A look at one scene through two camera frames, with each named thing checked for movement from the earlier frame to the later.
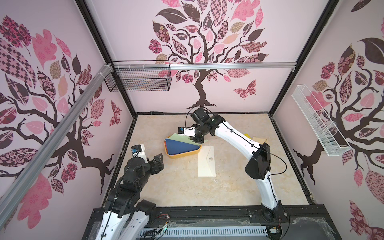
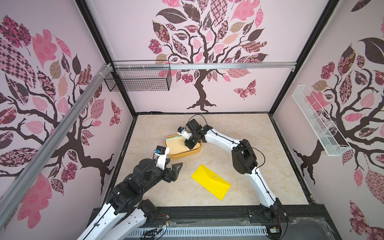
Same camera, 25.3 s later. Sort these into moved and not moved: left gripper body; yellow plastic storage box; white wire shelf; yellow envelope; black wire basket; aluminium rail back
Moved: left gripper body; yellow envelope
Not moved: white wire shelf; yellow plastic storage box; aluminium rail back; black wire basket
